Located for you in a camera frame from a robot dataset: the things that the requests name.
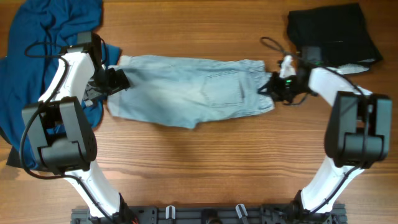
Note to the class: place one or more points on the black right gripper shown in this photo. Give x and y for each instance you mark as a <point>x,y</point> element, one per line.
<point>272,88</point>

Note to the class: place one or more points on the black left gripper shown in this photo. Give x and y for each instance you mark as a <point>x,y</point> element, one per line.
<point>120,81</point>

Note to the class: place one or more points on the light blue denim shorts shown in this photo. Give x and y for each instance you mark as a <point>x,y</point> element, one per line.
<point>182,92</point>

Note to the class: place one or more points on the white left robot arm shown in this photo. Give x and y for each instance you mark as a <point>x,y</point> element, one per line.
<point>61,138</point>

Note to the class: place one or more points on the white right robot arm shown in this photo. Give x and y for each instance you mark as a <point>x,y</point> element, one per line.
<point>357,135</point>

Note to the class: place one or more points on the folded black garment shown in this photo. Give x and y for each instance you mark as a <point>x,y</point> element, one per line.
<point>341,34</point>

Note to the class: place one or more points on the blue shirt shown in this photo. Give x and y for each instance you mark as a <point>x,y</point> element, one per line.
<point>38,31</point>

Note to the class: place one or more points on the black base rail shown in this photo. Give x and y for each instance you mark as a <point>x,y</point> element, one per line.
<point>265,214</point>

